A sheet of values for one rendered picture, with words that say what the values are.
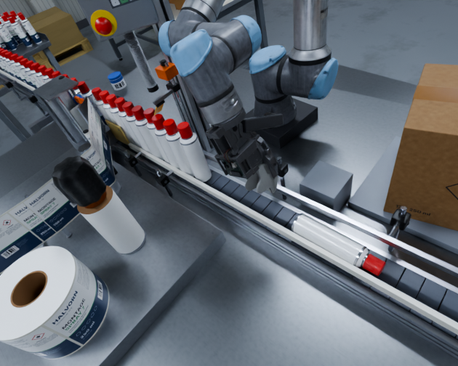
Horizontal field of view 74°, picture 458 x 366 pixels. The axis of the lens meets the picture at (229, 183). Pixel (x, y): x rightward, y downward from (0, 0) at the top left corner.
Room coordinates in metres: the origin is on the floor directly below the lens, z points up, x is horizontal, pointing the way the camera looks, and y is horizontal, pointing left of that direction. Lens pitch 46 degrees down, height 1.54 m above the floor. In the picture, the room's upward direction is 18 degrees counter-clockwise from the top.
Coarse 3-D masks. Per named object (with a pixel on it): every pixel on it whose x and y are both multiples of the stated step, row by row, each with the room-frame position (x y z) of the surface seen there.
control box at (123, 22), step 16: (80, 0) 0.85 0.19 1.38; (96, 0) 0.85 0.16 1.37; (144, 0) 0.85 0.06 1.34; (96, 16) 0.85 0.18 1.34; (112, 16) 0.85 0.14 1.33; (128, 16) 0.85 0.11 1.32; (144, 16) 0.85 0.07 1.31; (96, 32) 0.85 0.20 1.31; (112, 32) 0.85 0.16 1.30; (128, 32) 0.86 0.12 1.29
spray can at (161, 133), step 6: (156, 114) 0.79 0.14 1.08; (156, 120) 0.76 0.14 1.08; (162, 120) 0.76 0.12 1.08; (156, 126) 0.76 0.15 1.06; (162, 126) 0.76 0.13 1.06; (156, 132) 0.76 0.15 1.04; (162, 132) 0.75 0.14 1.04; (162, 138) 0.75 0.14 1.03; (162, 144) 0.75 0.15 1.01; (168, 144) 0.75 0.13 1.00; (168, 150) 0.75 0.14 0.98; (168, 156) 0.75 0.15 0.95; (174, 162) 0.75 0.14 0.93
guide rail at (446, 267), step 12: (288, 192) 0.46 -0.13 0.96; (312, 204) 0.41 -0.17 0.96; (336, 216) 0.36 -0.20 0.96; (360, 228) 0.32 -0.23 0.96; (372, 228) 0.31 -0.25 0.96; (384, 240) 0.28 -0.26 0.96; (396, 240) 0.27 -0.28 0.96; (408, 252) 0.24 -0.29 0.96; (420, 252) 0.23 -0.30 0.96; (432, 264) 0.21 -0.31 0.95; (444, 264) 0.20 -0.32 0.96; (456, 276) 0.17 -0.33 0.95
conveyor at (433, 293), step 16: (176, 176) 0.74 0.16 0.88; (224, 176) 0.67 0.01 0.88; (224, 192) 0.60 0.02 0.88; (240, 192) 0.59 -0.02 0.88; (256, 192) 0.57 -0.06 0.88; (256, 208) 0.51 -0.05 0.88; (272, 208) 0.50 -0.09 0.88; (288, 208) 0.48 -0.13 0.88; (288, 224) 0.43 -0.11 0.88; (288, 240) 0.39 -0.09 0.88; (320, 256) 0.32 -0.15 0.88; (368, 272) 0.26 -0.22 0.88; (384, 272) 0.25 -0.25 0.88; (400, 272) 0.24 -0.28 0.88; (400, 288) 0.21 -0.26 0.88; (416, 288) 0.20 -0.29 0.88; (432, 288) 0.19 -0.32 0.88; (400, 304) 0.18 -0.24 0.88; (432, 304) 0.16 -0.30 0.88; (448, 304) 0.15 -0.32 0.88; (432, 320) 0.14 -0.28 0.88
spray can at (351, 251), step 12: (300, 216) 0.41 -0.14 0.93; (300, 228) 0.38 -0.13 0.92; (312, 228) 0.37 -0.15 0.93; (324, 228) 0.36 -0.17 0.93; (312, 240) 0.35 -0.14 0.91; (324, 240) 0.33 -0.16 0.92; (336, 240) 0.32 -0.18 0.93; (348, 240) 0.31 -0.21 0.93; (336, 252) 0.30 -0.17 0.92; (348, 252) 0.29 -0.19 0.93; (360, 252) 0.28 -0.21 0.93; (360, 264) 0.26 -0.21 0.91; (372, 264) 0.25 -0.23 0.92; (384, 264) 0.25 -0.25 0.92
